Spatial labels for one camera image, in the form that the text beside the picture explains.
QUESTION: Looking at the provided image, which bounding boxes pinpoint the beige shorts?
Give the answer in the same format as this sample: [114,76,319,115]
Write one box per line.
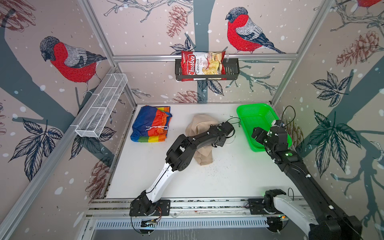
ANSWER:
[185,113,221,167]

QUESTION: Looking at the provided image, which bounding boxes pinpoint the rainbow striped shorts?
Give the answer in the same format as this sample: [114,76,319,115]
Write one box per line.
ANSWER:
[130,106,172,143]

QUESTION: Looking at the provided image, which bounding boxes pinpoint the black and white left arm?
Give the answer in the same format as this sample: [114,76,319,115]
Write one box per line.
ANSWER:
[129,122,235,217]

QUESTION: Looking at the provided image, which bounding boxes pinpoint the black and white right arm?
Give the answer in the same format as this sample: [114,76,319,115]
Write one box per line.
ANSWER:
[252,120,362,240]

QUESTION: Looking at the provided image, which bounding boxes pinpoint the green plastic tray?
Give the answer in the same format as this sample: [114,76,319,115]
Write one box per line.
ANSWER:
[237,103,279,152]

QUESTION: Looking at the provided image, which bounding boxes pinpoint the red cassava chips bag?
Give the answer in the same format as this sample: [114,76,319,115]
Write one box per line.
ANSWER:
[181,51,226,77]

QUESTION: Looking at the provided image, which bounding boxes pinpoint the black wire basket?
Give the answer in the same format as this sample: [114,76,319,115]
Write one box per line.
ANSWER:
[175,59,240,82]

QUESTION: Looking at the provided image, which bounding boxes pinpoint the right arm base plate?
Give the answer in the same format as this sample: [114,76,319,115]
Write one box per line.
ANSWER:
[245,198,284,216]

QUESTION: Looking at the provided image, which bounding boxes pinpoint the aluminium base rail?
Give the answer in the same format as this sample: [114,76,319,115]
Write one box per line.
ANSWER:
[85,197,288,219]

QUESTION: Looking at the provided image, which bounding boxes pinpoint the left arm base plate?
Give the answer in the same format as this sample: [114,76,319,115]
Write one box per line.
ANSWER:
[129,199,171,217]

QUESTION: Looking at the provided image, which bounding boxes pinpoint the aluminium horizontal frame bar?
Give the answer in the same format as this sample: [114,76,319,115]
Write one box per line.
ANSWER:
[113,53,299,63]

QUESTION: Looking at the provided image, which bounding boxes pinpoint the white wire mesh shelf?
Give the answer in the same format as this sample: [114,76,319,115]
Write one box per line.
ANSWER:
[75,73,128,138]

